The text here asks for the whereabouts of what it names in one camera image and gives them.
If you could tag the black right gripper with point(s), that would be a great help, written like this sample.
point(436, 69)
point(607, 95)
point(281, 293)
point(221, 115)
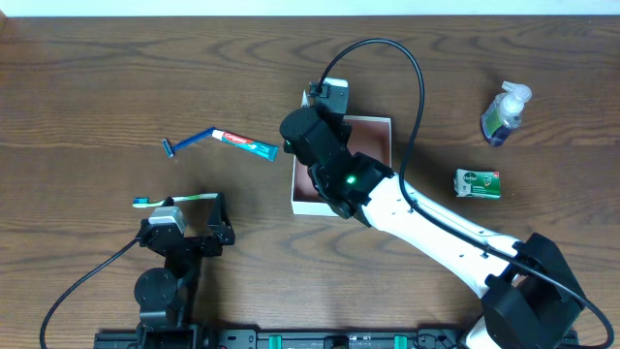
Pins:
point(304, 125)

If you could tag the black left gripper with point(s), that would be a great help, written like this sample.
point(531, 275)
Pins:
point(192, 240)

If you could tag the cream box with pink inside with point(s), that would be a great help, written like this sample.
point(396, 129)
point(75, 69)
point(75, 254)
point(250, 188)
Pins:
point(371, 135)

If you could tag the green Dettol soap box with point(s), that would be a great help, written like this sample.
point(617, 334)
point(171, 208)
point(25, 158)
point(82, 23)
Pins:
point(476, 184)

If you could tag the clear blue soap pump bottle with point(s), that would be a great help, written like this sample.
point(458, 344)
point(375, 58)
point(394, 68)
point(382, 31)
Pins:
point(504, 115)

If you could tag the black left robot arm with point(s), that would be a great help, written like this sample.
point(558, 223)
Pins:
point(166, 295)

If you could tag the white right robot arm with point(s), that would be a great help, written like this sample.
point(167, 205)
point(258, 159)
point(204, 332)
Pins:
point(529, 295)

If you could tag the Colgate toothpaste tube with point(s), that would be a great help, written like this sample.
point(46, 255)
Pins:
point(264, 150)

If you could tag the green white toothbrush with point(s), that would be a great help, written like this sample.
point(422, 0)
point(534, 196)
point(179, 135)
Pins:
point(144, 202)

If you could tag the blue disposable razor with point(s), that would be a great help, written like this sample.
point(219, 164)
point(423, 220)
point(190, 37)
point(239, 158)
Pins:
point(171, 149)

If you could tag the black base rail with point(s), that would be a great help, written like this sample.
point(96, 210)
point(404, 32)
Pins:
point(290, 339)

